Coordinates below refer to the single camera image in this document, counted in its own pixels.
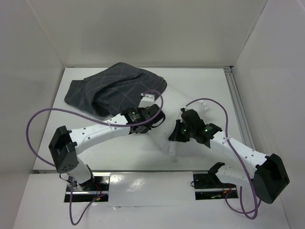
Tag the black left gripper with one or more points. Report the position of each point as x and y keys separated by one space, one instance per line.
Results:
x=139 y=109

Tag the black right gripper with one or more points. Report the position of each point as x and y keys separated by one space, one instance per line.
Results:
x=179 y=131

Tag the white pillow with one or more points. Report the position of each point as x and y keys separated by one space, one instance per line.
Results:
x=155 y=147

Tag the dark grey checked pillowcase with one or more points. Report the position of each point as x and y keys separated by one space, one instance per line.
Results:
x=113 y=90

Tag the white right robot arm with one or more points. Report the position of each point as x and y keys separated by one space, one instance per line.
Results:
x=266 y=173

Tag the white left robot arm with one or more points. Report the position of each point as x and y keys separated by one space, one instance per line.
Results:
x=66 y=145

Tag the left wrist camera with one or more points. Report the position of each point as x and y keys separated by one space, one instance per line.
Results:
x=146 y=100

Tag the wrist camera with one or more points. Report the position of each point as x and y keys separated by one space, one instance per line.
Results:
x=146 y=100
x=185 y=111

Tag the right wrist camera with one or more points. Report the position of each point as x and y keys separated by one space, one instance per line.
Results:
x=185 y=111

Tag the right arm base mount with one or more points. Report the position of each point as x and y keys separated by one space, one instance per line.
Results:
x=205 y=190

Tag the aluminium frame rail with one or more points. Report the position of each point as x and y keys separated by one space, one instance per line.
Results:
x=239 y=108

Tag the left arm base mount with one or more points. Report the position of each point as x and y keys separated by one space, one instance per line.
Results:
x=99 y=190

